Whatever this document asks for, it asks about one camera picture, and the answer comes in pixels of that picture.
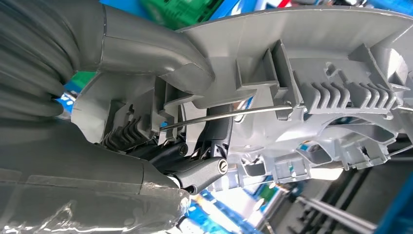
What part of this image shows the clear plastic hand wrap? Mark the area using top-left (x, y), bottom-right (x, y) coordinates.
top-left (0, 185), bottom-right (191, 234)

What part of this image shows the green plastic crate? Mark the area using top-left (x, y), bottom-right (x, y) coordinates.
top-left (138, 0), bottom-right (225, 30)

